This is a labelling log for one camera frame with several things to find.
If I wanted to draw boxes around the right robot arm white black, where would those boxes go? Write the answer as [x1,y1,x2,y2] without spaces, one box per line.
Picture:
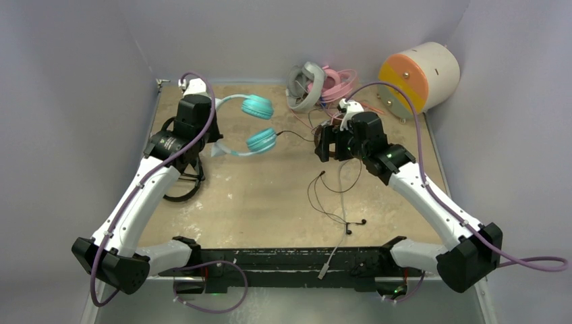
[314,112,503,293]

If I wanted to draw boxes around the brown headphones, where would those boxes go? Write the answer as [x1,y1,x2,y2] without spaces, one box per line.
[314,111,356,149]

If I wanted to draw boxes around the round drawer cabinet orange yellow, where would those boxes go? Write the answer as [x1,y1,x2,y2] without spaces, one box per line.
[377,42,461,120]

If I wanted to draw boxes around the grey white headphones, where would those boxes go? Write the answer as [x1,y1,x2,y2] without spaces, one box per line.
[286,61,326,112]

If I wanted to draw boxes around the black headphones with cable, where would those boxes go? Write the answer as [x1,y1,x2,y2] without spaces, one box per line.
[161,117,206,203]

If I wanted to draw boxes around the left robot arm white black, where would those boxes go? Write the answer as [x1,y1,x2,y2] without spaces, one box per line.
[71,94,223,306]

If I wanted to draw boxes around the white usb cable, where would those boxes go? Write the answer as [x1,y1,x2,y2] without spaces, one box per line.
[317,161,349,281]

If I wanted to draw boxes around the pink headphones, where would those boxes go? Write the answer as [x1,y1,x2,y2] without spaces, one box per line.
[320,65,358,103]

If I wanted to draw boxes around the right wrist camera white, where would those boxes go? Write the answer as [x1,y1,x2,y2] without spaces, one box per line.
[338,99,364,131]

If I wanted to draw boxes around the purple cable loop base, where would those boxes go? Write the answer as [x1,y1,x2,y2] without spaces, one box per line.
[173,257,250,313]

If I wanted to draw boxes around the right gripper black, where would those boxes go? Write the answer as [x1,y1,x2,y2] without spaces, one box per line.
[315,124,369,163]

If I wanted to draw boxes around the teal white cat headphones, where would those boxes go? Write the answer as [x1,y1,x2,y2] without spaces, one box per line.
[210,94,368,236]

